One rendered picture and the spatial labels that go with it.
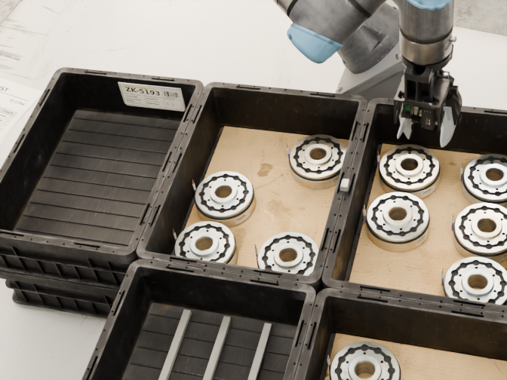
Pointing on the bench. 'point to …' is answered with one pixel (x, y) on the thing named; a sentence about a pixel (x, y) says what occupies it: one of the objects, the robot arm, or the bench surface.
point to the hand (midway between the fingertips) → (428, 133)
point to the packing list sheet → (13, 104)
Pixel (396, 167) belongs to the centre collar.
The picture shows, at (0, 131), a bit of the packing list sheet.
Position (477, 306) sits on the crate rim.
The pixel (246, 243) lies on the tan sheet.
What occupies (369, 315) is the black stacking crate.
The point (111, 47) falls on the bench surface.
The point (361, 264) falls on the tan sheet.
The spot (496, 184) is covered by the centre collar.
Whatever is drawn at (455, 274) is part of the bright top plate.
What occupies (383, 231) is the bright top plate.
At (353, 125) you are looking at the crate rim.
